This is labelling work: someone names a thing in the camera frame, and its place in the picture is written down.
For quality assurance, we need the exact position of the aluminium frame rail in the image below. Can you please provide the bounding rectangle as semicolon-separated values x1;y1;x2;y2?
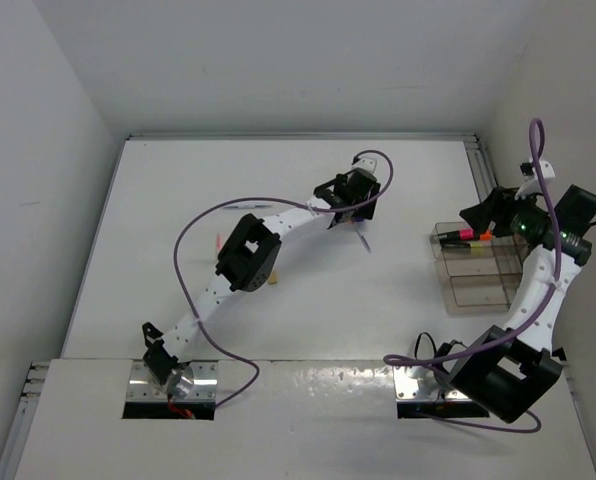
127;132;478;142

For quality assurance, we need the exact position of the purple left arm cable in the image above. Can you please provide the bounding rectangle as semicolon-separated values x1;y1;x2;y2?
172;149;395;407

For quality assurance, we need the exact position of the metal base plate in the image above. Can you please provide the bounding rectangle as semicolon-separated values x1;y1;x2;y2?
393;366;472;403
125;361;218;403

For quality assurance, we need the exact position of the clear plastic organizer tray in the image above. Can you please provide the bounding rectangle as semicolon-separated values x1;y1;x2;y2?
429;222;528;316

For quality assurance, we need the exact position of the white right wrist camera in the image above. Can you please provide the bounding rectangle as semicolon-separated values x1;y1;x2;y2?
515;160;556;199

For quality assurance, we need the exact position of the purple double-ended pen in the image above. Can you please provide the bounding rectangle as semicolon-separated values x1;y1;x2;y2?
355;228;372;254

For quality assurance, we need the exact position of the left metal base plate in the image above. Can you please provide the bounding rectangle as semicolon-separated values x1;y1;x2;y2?
125;361;218;403

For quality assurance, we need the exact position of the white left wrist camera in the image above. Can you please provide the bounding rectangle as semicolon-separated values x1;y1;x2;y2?
352;156;378;174

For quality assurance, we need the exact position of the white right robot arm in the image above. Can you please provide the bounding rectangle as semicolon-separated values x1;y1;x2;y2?
398;185;596;425

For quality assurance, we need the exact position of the blue ballpoint pen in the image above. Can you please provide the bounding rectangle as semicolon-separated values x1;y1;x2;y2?
221;202;273;210

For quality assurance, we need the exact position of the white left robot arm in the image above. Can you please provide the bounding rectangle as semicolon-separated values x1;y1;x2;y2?
142;160;381;399

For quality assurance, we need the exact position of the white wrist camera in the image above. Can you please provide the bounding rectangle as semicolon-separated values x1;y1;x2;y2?
352;156;378;174
515;160;556;199

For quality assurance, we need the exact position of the pink black highlighter marker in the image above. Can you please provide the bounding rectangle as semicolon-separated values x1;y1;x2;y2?
438;229;474;242

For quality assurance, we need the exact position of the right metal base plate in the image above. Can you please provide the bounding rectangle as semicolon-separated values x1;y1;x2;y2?
393;366;472;403

